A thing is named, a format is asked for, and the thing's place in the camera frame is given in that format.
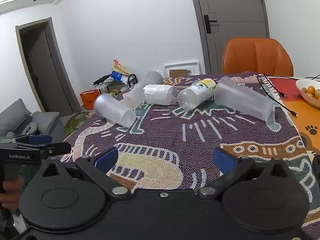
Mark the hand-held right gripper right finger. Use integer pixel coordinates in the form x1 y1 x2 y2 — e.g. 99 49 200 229
196 147 288 202

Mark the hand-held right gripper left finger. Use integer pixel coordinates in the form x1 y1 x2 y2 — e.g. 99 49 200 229
41 146 131 201

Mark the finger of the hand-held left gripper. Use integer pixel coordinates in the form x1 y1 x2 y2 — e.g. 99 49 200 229
0 134 52 145
15 142 72 157

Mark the short frosted plastic cup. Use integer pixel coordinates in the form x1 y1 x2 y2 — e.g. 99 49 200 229
94 93 137 128

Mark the large frosted plastic cup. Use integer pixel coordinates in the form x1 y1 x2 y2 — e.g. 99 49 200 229
214 76 276 122

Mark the tall slim frosted plastic cup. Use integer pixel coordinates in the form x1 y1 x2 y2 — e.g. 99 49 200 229
122 71 164 110

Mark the white label plastic cup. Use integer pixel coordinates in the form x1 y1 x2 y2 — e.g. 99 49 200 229
143 84 179 106

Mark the person's left hand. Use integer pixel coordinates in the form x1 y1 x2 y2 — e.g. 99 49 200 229
0 177 25 209

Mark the grey sofa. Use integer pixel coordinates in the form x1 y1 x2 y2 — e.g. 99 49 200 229
0 98 61 143

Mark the green cloth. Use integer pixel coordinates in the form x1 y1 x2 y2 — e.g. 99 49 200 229
64 111 92 136

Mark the purple printed blanket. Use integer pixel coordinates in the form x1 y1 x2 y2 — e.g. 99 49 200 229
61 72 320 233

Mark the orange box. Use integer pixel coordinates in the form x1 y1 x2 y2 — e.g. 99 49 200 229
80 89 101 110

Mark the dark brown door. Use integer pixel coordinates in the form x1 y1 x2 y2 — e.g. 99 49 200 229
15 17 82 117

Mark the black metal rack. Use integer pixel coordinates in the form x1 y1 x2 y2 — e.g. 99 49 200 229
93 73 139 93

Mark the pile of bags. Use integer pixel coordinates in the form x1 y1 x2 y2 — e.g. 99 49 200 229
109 59 132 83

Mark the orange paw print tablecloth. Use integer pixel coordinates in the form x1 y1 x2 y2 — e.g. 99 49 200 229
264 76 320 161

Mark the cardboard box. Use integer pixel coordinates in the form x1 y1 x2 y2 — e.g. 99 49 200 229
169 69 191 77

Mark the white foam tray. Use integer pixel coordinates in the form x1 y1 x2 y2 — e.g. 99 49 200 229
163 60 201 77

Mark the white bowl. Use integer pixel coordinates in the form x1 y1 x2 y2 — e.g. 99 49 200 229
295 79 320 109

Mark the orange chair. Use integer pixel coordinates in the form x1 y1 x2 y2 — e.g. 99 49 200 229
222 37 294 77

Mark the pile of small oranges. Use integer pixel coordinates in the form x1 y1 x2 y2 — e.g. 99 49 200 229
301 85 320 98

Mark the grey door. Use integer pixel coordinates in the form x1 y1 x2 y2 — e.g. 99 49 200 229
187 0 270 75

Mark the black door handle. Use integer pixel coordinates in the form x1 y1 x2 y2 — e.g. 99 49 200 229
203 15 218 34

